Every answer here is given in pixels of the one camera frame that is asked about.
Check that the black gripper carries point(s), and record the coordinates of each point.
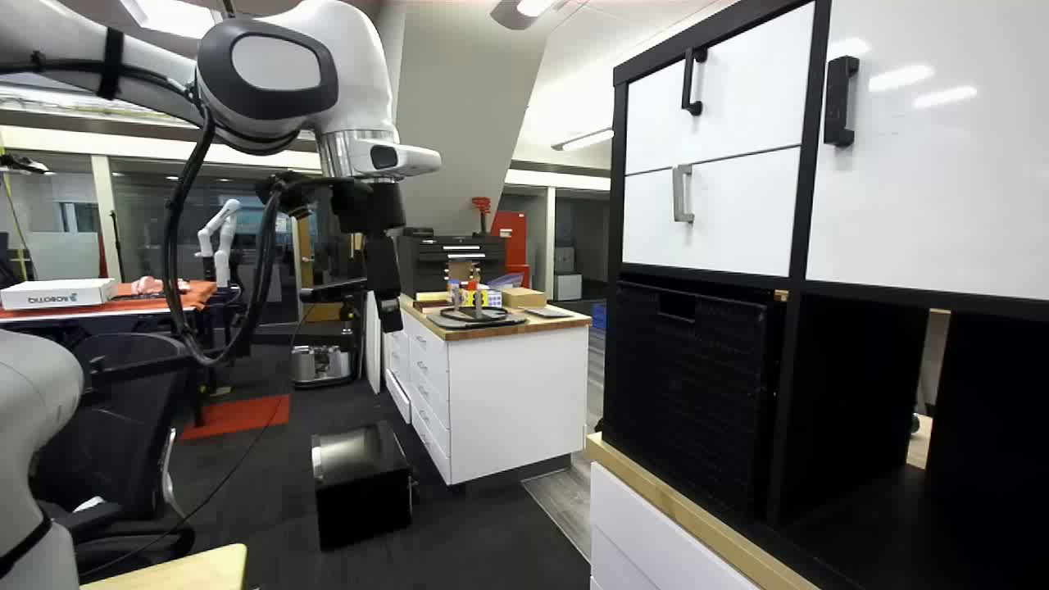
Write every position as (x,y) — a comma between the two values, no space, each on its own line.
(369,206)

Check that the small white robot arm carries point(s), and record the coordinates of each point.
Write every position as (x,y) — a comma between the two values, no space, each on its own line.
(218,234)

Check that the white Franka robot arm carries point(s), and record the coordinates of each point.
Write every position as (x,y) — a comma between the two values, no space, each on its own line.
(330,68)

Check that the white drawer island wooden top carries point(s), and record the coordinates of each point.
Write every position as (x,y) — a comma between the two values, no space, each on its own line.
(502,396)

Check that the black open floor box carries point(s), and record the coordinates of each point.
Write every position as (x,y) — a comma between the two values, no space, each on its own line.
(362,486)

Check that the black countertop machine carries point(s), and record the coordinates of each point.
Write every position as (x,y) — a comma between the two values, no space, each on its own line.
(444,263)

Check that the colourful small bottles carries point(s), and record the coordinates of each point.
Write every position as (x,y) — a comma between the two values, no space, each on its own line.
(471,297)

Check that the white floor container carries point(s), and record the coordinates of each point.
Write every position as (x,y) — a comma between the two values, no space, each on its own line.
(319,365)

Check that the dark round tray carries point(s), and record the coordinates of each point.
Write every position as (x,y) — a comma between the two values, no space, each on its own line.
(480,317)

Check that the red appliance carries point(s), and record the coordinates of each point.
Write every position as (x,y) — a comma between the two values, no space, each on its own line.
(509,242)

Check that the tan cardboard box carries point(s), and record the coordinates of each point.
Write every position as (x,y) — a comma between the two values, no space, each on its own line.
(524,297)

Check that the red floor mat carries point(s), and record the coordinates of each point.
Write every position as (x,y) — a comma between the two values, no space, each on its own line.
(237,413)

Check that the table with orange cloth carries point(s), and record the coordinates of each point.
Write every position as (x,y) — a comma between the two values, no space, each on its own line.
(150,301)

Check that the black office chair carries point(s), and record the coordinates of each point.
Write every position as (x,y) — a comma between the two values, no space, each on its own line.
(132,420)

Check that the ceiling light fixture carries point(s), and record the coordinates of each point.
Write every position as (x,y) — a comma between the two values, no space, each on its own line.
(524,9)

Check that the white flat box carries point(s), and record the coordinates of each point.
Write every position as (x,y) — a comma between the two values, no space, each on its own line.
(52,292)

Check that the light wooden table corner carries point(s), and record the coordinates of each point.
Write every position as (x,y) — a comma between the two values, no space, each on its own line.
(181,573)

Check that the white cabinet with wooden top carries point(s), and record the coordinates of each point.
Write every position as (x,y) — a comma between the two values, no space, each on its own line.
(656,537)

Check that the white cabinet door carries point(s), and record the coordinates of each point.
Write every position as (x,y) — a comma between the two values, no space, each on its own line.
(937,166)

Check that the black fabric storage bin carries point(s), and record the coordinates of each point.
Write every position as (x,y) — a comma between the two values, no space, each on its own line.
(1002,413)

